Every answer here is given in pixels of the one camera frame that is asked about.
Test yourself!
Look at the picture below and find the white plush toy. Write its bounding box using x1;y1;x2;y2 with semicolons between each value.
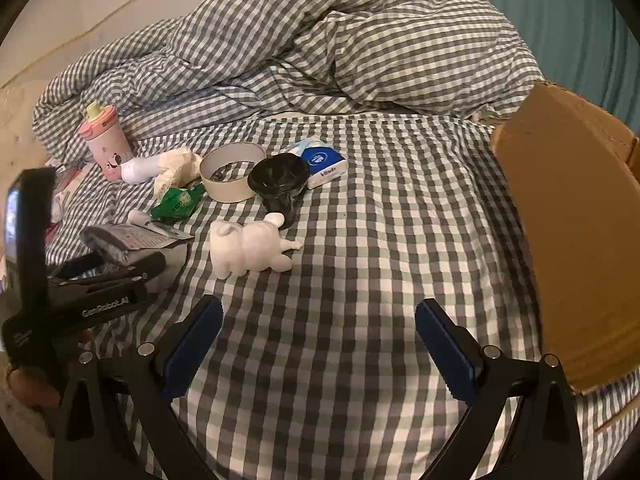
208;212;304;277

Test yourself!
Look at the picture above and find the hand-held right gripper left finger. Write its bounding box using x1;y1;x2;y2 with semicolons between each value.
52;295;224;480

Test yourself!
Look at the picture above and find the beige tape roll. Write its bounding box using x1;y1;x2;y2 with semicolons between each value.
199;142;266;203

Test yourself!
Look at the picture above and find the white tissue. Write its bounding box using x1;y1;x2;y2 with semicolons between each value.
152;146;203;196

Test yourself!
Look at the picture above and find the red and white packet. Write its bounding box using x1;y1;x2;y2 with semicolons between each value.
46;162;95;226

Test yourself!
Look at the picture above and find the blue tissue pack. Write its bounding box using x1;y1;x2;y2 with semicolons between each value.
280;140;349;190

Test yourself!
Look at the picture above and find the gingham duvet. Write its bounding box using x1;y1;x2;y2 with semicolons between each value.
32;0;547;161

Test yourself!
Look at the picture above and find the green snack packet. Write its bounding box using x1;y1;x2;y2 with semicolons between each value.
149;183;207;223

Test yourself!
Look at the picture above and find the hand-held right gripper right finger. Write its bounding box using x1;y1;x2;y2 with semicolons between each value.
415;298;585;480

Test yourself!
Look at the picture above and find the white tube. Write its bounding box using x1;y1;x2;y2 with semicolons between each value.
127;209;173;233

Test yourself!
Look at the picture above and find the pink drinking bottle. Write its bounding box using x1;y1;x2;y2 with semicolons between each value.
77;101;135;181

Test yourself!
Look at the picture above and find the silver foil packet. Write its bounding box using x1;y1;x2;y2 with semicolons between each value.
80;224;195;265

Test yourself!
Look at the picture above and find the cardboard box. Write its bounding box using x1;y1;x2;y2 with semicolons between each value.
490;81;640;396

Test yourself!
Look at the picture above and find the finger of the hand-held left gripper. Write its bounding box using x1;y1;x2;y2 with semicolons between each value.
50;252;167;292
49;254;107;282

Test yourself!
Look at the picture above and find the teal curtain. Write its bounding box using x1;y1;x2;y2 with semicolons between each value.
434;0;640;133

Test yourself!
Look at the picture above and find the person's left hand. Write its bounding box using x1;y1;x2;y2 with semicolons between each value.
9;364;57;407

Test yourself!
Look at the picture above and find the gingham bed sheet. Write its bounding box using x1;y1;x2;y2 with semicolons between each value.
45;110;640;480

